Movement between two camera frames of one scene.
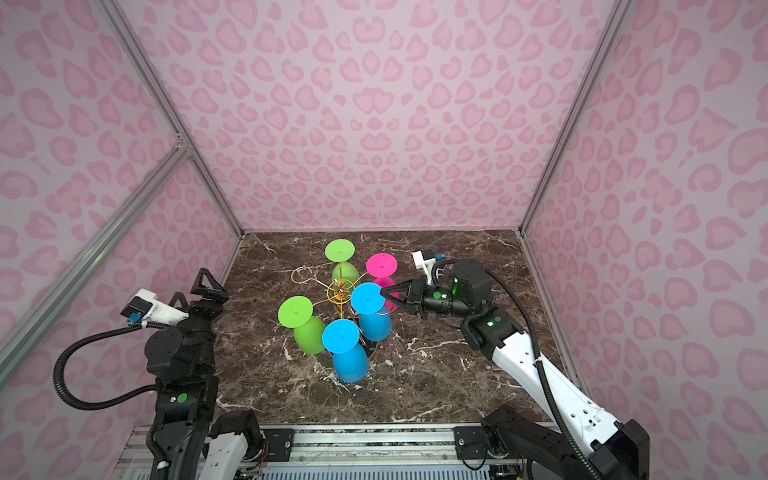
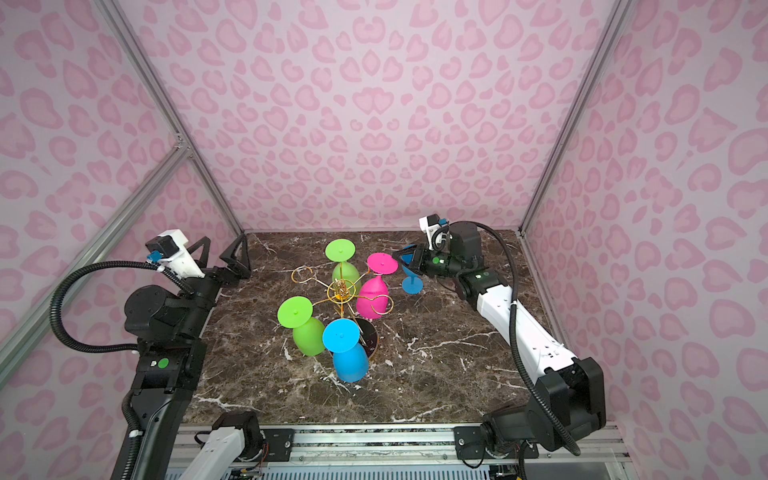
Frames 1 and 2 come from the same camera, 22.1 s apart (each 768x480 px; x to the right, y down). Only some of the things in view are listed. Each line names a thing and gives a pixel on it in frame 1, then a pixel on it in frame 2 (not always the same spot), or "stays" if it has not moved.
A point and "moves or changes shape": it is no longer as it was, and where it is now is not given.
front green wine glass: (295, 312) stays
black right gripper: (414, 288) to (420, 261)
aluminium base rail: (331, 452) stays
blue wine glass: (375, 319) moves or changes shape
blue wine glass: (340, 337) stays
